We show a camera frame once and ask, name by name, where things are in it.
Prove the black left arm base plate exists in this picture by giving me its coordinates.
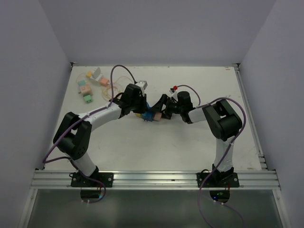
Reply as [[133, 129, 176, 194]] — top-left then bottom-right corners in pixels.
[[69, 172, 114, 188]]

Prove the dark blue cube socket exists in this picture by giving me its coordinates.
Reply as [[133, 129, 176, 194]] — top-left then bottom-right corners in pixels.
[[141, 112, 154, 122]]

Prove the pink cube socket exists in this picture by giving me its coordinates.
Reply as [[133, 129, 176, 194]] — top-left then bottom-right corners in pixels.
[[79, 84, 93, 96]]

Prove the green plug adapter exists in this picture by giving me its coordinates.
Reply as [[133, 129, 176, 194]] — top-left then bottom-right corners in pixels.
[[83, 94, 93, 104]]

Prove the salmon pink plug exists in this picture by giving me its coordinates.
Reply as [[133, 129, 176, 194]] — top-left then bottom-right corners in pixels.
[[99, 77, 110, 86]]

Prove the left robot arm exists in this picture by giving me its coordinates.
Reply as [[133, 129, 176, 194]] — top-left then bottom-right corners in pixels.
[[53, 81, 148, 187]]

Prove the small yellow plug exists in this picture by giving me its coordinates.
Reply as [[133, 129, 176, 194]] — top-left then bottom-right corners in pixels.
[[86, 71, 93, 78]]

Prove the thin orange cable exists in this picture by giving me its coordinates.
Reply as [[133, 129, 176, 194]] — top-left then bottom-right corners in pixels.
[[76, 72, 136, 103]]

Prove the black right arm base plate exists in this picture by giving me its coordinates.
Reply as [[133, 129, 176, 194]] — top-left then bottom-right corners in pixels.
[[196, 168, 240, 188]]

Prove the pink brown plug adapter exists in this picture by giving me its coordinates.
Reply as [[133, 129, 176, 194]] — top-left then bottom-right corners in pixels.
[[153, 113, 162, 121]]

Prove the aluminium table front rail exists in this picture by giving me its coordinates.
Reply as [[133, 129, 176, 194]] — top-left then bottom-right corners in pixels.
[[30, 170, 280, 190]]

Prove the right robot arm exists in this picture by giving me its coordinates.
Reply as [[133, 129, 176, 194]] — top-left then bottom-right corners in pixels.
[[149, 91, 244, 187]]

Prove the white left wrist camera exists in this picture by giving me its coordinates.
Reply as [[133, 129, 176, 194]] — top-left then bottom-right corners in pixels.
[[135, 81, 148, 90]]

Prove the white charger block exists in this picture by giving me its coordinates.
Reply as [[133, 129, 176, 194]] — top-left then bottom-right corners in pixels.
[[89, 67, 104, 86]]

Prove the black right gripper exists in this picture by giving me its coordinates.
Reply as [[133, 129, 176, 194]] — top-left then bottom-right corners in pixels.
[[149, 94, 183, 120]]

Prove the light teal plug adapter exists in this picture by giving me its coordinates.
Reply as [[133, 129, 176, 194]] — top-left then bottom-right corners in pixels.
[[77, 80, 86, 87]]

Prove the aluminium right side rail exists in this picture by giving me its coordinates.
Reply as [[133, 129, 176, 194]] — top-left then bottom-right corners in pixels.
[[232, 63, 268, 171]]

